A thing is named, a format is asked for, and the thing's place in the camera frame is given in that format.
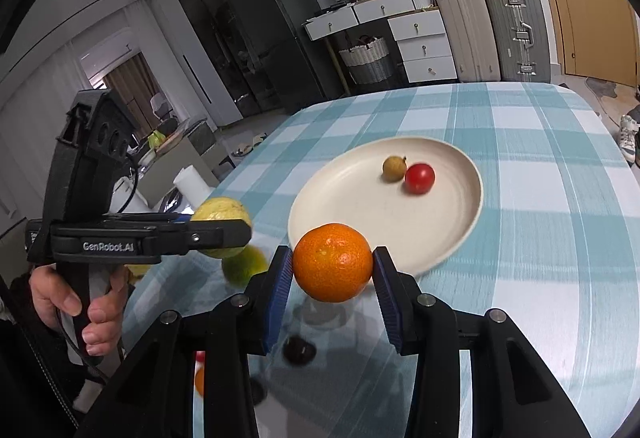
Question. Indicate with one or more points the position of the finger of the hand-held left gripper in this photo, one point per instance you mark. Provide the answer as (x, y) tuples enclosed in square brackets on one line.
[(220, 234), (172, 217)]

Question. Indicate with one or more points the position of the cream round plate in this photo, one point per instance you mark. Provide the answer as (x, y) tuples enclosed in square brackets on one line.
[(350, 198)]

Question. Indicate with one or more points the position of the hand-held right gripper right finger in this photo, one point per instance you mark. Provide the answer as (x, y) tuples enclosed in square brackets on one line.
[(385, 288)]

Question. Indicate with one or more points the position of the small orange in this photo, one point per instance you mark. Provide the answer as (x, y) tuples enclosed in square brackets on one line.
[(200, 383)]

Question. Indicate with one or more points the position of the yellow guava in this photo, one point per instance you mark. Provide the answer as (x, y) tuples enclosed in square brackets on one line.
[(220, 209)]

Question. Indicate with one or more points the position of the red cherry tomato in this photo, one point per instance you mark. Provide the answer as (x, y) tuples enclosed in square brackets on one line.
[(420, 178), (200, 357)]

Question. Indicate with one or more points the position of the green lime fruit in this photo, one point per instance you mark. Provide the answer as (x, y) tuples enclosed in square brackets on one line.
[(243, 266)]

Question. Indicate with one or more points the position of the white air conditioner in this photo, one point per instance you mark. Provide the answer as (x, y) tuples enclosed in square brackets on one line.
[(107, 51)]

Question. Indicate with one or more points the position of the white chair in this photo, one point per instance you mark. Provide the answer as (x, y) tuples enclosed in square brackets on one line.
[(161, 106)]

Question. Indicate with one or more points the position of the person's left hand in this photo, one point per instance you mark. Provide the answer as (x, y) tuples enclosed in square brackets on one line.
[(47, 293)]

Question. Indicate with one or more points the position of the black stitched chair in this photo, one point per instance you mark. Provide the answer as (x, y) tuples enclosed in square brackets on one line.
[(35, 368)]

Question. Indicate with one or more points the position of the beige suitcase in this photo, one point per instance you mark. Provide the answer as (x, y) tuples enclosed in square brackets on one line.
[(465, 28)]

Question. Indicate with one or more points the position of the woven laundry basket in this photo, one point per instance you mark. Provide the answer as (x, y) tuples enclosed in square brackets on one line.
[(367, 61)]

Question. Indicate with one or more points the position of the brown curtain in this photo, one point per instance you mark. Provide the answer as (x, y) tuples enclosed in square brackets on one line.
[(132, 88)]

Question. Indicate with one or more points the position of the grey refrigerator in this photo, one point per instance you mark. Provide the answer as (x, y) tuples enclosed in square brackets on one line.
[(280, 33)]

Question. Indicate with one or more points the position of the wooden door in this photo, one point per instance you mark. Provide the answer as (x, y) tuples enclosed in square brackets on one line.
[(590, 8)]

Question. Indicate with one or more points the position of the white side table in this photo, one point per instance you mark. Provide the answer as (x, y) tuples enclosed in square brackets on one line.
[(122, 188)]

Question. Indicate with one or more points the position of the white drawer dresser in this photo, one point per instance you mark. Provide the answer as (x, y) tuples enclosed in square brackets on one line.
[(420, 46)]

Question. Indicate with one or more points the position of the pile of shoes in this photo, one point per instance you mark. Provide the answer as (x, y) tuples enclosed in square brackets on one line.
[(629, 138)]

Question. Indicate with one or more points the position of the silver suitcase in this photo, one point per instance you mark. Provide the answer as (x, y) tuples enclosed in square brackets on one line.
[(515, 28)]

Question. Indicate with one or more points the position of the large orange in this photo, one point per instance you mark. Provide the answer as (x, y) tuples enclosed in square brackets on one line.
[(332, 263)]

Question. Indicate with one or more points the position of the tall dark glass cabinet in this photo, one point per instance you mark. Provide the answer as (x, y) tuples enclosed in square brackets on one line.
[(205, 18)]

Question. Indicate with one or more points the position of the pair of house slippers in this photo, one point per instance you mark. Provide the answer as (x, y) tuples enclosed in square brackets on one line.
[(250, 146)]

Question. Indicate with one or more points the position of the brown longan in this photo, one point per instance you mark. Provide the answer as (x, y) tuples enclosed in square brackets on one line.
[(394, 168)]

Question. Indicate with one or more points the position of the grey coffee table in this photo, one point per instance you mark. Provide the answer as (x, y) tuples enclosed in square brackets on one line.
[(170, 163)]

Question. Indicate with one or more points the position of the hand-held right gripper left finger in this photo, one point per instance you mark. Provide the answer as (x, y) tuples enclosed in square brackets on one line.
[(282, 288)]

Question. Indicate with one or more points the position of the white paper roll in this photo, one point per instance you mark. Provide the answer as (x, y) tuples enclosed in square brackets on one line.
[(192, 185)]

